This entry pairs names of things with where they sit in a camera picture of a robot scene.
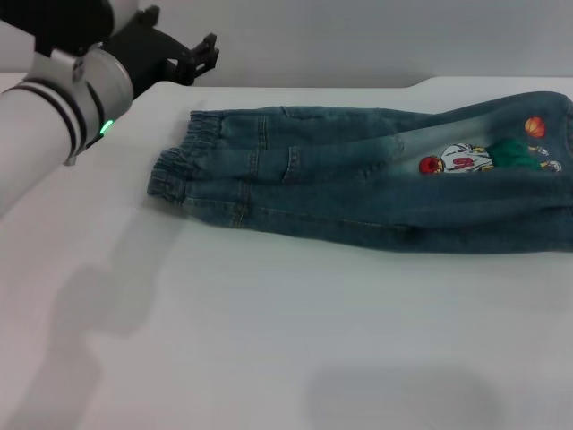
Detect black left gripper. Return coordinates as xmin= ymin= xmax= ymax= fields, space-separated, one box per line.
xmin=103 ymin=4 xmax=220 ymax=93

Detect blue denim shorts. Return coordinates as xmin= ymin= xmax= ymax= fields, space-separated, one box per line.
xmin=146 ymin=91 xmax=573 ymax=255

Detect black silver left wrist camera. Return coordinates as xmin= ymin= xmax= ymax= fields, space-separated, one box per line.
xmin=0 ymin=0 xmax=114 ymax=57

